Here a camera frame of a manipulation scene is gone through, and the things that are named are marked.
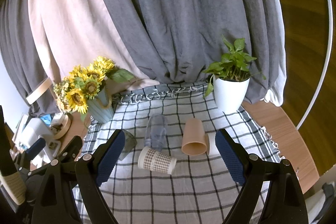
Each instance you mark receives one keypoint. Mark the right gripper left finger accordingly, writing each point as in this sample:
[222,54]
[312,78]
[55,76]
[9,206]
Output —
[93,169]

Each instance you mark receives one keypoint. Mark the light blue ribbed vase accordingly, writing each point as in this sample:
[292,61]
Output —
[101,106]

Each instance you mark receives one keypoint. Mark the checkered white black tablecloth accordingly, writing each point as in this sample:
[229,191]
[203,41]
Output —
[200,189]

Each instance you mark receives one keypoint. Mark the white frosted cup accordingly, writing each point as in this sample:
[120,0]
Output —
[211,146]

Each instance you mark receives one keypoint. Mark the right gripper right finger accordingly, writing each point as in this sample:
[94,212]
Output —
[247,170]

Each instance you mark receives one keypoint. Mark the green pothos plant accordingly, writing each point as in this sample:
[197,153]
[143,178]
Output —
[234,66]

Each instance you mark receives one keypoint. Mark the pink beige curtain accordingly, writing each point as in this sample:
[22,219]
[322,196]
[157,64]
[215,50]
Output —
[67,33]

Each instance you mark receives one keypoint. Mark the pink plastic cup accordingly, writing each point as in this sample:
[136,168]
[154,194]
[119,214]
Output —
[194,138]

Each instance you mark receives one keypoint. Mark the white desktop appliance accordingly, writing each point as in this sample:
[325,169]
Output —
[29,130]

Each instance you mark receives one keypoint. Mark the yellow sunflower bouquet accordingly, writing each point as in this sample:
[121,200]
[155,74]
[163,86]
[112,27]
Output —
[83,83]

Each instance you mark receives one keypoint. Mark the smoky grey square cup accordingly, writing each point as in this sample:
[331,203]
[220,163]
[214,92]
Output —
[130,143]

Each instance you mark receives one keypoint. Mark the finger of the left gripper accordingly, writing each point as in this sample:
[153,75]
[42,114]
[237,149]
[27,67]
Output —
[66,160]

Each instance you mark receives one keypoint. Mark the clear bluish plastic cup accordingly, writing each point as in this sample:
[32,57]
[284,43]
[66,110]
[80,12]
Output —
[156,132]

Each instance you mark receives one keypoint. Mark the white plant pot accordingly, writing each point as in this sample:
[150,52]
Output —
[229,95]

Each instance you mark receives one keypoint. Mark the round wooden tray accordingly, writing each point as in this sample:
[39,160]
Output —
[60,125]

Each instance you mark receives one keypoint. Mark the houndstooth paper cup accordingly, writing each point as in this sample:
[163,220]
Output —
[155,161]

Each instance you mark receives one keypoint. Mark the grey curtain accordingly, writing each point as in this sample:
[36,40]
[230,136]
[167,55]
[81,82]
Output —
[171,41]

